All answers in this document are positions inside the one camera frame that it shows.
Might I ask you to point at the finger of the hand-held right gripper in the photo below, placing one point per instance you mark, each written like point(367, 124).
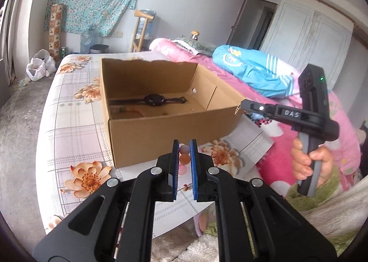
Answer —
point(253, 106)

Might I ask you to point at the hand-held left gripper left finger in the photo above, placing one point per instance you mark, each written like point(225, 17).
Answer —
point(173, 170)

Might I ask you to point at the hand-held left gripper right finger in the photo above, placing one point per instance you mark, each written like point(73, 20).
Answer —
point(195, 170)

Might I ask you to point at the brown cardboard box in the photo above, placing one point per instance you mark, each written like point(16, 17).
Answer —
point(143, 138)

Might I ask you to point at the dark purple smartwatch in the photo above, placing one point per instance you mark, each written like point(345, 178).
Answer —
point(154, 99)

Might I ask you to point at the person's right forearm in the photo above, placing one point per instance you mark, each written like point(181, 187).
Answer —
point(330, 216)

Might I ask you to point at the person's right hand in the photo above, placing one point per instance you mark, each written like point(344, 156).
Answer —
point(297, 164)

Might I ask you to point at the blue striped jacket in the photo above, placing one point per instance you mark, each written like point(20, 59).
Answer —
point(253, 72)

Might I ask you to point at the pink floral blanket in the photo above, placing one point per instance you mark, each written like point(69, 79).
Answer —
point(276, 158)

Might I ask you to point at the green fluffy robe trim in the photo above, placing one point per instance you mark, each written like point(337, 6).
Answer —
point(211, 229)

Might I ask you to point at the white wardrobe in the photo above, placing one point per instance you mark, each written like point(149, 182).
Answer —
point(302, 34)

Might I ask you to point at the grey green lace pillow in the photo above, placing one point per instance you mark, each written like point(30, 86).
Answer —
point(201, 46)

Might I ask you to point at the white fluffy robe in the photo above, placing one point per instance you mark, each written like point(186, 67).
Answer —
point(201, 249)

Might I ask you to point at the dark brown door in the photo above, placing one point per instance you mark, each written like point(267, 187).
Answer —
point(240, 20)

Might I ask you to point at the mushroom shaped ornament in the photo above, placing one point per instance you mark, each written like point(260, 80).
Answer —
point(195, 34)

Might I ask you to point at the floral table cover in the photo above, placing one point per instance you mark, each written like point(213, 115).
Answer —
point(72, 124)

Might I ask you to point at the blue water jug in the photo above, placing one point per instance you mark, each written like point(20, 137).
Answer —
point(87, 39)
point(148, 24)

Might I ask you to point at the grey trash can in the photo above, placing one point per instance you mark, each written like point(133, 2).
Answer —
point(99, 49)

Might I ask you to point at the white plastic bag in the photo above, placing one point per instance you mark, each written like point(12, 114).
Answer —
point(40, 69)

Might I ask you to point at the tall patterned box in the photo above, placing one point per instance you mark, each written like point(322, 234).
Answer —
point(55, 32)

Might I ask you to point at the dark grey cabinet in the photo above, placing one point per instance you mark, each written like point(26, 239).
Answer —
point(4, 83)

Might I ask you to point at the grey curtain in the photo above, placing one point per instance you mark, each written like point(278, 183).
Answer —
point(14, 34)

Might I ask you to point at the wall outlet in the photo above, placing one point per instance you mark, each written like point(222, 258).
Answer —
point(118, 34)

